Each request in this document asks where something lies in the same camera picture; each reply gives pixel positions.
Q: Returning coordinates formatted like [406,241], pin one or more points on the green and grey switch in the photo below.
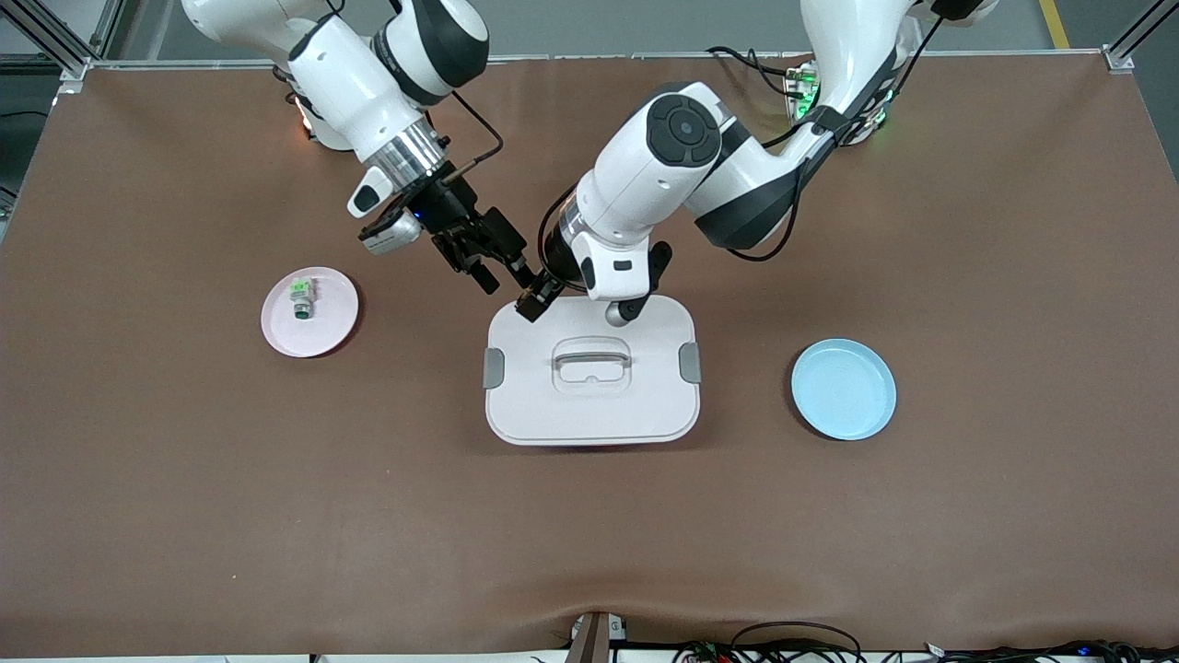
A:
[303,296]

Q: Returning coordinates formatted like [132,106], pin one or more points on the metal table edge bracket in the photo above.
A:
[594,638]

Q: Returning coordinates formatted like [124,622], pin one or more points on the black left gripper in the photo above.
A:
[555,261]

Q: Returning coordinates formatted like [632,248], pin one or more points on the aluminium frame profile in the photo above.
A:
[55,37]
[1138,37]

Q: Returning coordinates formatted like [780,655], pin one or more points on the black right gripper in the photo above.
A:
[449,211]

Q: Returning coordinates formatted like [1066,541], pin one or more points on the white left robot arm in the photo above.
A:
[700,157]

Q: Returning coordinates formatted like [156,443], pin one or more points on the light blue round plate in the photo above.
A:
[843,389]

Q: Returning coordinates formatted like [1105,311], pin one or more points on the yellow floor tape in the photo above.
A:
[1056,23]

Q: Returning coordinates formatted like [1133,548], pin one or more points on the white lidded box grey latches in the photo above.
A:
[591,387]

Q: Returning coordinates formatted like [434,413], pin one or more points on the pink round plate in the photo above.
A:
[309,318]

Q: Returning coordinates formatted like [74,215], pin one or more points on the brown table mat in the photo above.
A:
[589,534]

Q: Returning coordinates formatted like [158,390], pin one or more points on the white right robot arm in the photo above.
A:
[368,83]

